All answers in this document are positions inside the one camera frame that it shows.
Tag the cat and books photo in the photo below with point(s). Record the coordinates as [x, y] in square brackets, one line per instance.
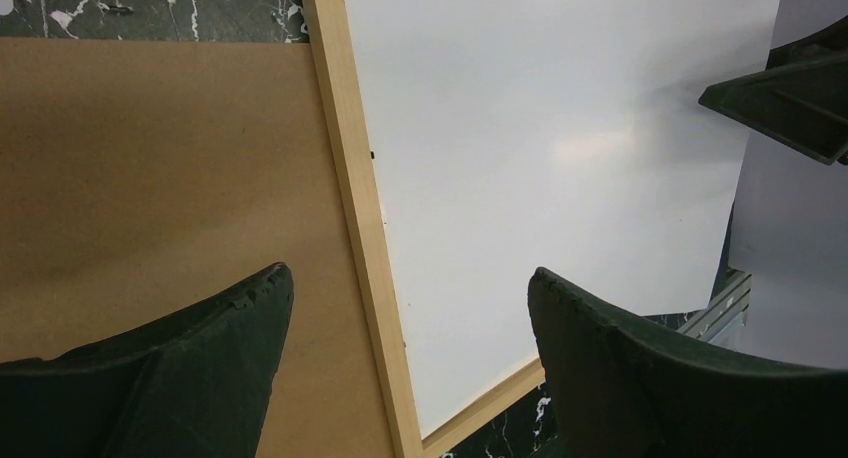
[567, 134]

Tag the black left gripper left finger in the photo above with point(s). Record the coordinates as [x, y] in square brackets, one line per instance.
[194, 383]

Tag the light wooden picture frame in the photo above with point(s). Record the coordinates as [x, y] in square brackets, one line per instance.
[490, 423]

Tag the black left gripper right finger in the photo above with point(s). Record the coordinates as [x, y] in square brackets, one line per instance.
[623, 386]

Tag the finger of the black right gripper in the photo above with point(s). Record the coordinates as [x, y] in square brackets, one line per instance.
[802, 105]
[830, 40]

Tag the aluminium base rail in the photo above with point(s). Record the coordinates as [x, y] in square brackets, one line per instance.
[725, 316]

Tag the brown backing board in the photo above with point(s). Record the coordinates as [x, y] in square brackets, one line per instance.
[138, 178]

